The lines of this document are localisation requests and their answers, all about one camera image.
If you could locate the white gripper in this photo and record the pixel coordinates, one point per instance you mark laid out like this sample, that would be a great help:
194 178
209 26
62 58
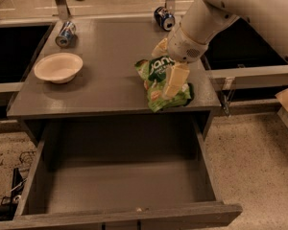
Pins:
181 47

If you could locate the green rice chip bag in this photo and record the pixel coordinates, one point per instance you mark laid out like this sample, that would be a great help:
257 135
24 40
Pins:
153 73

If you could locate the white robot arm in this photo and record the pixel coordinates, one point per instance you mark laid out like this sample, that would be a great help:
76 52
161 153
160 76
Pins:
205 18

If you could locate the grey open top drawer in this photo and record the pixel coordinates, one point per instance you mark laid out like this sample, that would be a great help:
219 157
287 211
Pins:
134 172

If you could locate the dark blue soda can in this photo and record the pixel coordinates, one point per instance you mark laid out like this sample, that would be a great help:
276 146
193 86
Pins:
164 19

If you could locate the grey cabinet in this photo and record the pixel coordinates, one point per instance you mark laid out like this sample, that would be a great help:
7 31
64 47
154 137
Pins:
107 97

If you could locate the silver blue soda can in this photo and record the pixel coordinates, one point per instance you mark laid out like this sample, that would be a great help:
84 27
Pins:
66 34

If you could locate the white paper bowl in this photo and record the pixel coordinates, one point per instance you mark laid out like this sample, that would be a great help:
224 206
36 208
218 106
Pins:
58 68

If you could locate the left metal post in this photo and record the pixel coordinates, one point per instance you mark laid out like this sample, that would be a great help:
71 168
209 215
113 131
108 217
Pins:
63 10

